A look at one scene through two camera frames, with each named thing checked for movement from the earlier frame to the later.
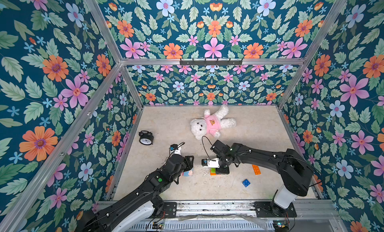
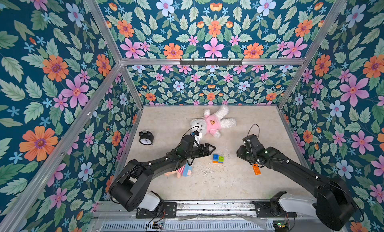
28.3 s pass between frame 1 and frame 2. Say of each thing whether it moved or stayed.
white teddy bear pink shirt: stayed
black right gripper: moved
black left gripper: moved
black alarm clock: stayed
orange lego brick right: stayed
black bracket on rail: stayed
